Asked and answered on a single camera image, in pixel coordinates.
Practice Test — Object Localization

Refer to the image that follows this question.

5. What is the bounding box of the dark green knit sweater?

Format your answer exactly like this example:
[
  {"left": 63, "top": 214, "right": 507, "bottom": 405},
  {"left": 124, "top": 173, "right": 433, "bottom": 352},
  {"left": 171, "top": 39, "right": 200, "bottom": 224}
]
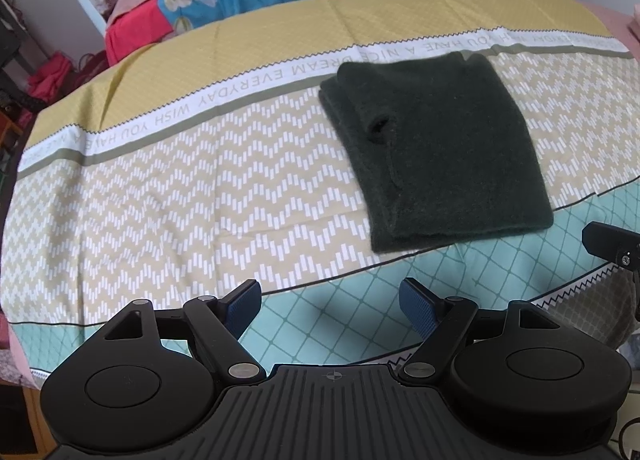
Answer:
[{"left": 318, "top": 52, "right": 553, "bottom": 254}]

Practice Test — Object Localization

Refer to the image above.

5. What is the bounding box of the patterned beige yellow bed sheet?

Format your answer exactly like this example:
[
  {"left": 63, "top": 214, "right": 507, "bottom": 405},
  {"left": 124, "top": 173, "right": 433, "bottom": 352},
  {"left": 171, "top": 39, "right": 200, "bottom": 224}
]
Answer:
[{"left": 1, "top": 0, "right": 639, "bottom": 388}]

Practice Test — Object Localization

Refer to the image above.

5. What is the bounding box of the red bag on floor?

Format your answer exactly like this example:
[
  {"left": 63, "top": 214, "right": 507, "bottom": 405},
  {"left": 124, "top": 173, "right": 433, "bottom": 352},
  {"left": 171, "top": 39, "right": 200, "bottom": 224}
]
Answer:
[{"left": 27, "top": 51, "right": 74, "bottom": 104}]

